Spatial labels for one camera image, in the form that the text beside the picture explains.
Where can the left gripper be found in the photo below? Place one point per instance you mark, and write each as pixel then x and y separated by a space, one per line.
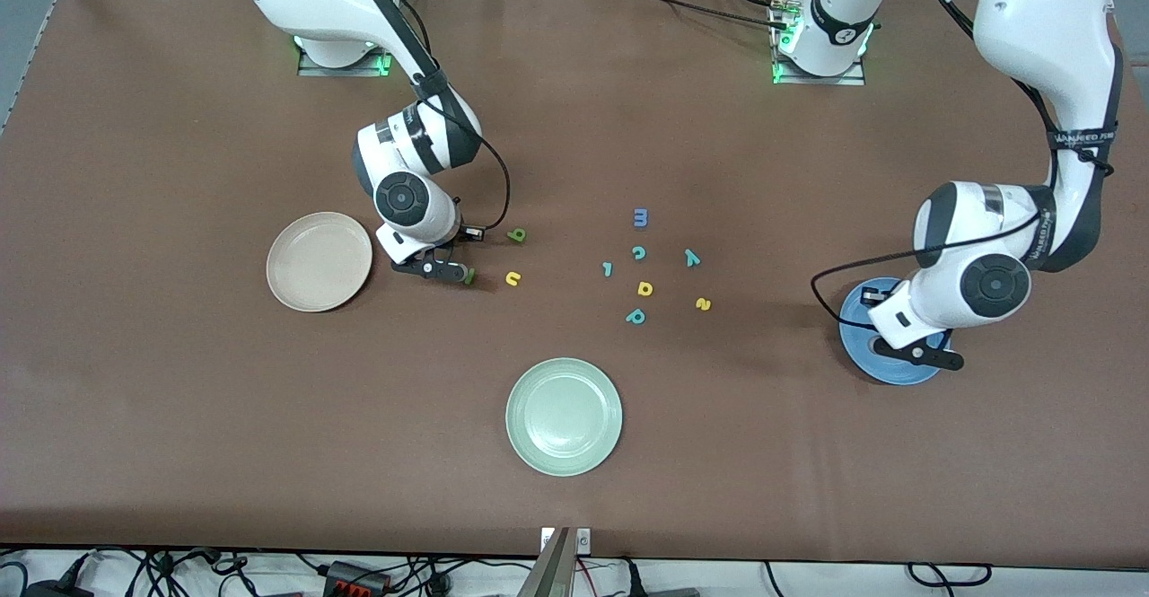
pixel 872 295

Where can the beige brown plate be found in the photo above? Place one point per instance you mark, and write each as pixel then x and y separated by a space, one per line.
pixel 319 262

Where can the black power adapter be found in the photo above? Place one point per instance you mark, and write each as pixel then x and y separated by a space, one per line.
pixel 54 590

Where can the brown table mat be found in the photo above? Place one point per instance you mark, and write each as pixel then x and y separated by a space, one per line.
pixel 718 444

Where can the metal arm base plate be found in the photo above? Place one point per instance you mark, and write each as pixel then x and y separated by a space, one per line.
pixel 821 79
pixel 346 71

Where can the black plug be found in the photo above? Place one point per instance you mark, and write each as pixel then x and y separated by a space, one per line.
pixel 631 579

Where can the pale green plate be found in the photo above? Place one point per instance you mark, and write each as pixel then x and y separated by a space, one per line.
pixel 564 417

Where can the teal letter A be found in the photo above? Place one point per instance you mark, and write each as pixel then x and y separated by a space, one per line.
pixel 628 320

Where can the blue plate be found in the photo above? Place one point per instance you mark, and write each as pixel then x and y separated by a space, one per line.
pixel 862 337

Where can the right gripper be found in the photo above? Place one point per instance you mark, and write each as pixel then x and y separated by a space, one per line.
pixel 461 232

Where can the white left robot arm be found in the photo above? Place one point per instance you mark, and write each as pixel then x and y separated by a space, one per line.
pixel 1041 4

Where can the black power strip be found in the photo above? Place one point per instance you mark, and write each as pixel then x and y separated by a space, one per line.
pixel 355 579

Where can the grey metal bar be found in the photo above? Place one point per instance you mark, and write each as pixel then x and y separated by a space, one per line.
pixel 552 570

